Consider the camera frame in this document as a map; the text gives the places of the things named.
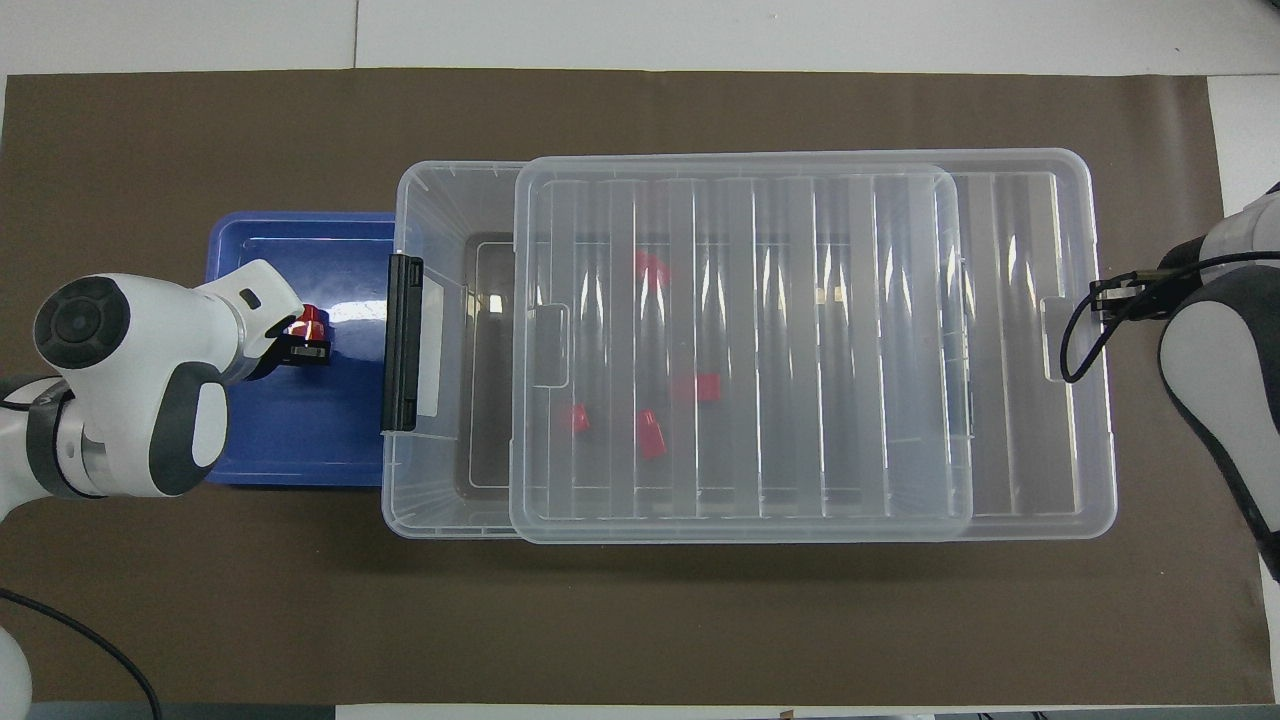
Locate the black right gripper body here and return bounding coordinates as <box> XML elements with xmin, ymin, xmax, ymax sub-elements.
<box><xmin>1135</xmin><ymin>238</ymin><xmax>1216</xmax><ymax>316</ymax></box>

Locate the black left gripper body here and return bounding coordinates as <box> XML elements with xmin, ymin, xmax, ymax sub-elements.
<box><xmin>250</xmin><ymin>335</ymin><xmax>296</xmax><ymax>381</ymax></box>

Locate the clear ribbed plastic lid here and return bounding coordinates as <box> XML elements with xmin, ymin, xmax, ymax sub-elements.
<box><xmin>510</xmin><ymin>148</ymin><xmax>1119</xmax><ymax>544</ymax></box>

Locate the blue plastic tray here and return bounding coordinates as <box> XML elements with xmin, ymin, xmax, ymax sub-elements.
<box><xmin>190</xmin><ymin>210</ymin><xmax>401</xmax><ymax>488</ymax></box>

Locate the clear plastic storage box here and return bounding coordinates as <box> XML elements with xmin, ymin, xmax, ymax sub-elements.
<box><xmin>381</xmin><ymin>160</ymin><xmax>976</xmax><ymax>541</ymax></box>

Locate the brown table mat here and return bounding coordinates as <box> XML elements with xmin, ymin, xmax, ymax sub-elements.
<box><xmin>0</xmin><ymin>68</ymin><xmax>1276</xmax><ymax>706</ymax></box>

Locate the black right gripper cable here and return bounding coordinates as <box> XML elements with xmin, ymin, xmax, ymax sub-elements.
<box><xmin>1060</xmin><ymin>252</ymin><xmax>1280</xmax><ymax>385</ymax></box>

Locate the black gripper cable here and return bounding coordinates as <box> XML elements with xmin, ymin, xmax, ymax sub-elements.
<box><xmin>1060</xmin><ymin>252</ymin><xmax>1280</xmax><ymax>385</ymax></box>
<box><xmin>0</xmin><ymin>588</ymin><xmax>163</xmax><ymax>720</ymax></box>

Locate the black box latch handle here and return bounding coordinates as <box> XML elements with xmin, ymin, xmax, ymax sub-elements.
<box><xmin>382</xmin><ymin>253</ymin><xmax>423</xmax><ymax>434</ymax></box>

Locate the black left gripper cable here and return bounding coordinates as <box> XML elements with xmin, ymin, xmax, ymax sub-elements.
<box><xmin>0</xmin><ymin>588</ymin><xmax>163</xmax><ymax>720</ymax></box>

